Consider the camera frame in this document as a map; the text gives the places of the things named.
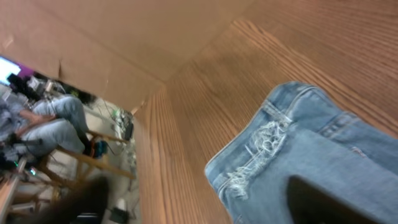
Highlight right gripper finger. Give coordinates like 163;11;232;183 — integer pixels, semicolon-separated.
286;176;377;224

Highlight light blue denim jeans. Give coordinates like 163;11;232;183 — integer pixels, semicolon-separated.
205;82;397;223

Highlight wooden chair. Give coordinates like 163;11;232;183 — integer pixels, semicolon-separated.
35;147;136;202

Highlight seated person in background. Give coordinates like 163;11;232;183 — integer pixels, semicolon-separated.
1;95;95;164

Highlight computer monitor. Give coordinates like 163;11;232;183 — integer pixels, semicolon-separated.
0;57;21;85

